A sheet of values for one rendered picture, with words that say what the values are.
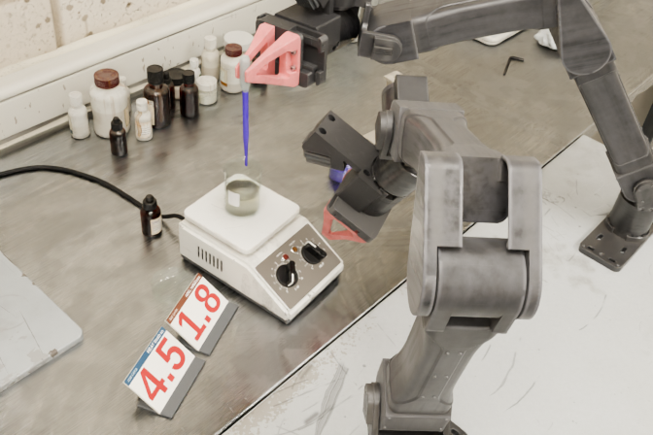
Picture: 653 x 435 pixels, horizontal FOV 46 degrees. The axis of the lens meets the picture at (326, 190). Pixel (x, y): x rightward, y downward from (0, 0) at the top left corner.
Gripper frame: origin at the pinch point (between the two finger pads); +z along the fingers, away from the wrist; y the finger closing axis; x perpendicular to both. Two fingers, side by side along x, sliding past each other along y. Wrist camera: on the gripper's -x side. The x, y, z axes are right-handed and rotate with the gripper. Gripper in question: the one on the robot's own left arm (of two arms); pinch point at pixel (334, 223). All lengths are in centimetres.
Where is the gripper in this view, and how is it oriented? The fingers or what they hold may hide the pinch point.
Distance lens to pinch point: 101.3
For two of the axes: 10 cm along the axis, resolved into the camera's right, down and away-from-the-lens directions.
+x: 7.8, 6.2, 1.3
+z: -4.7, 4.3, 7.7
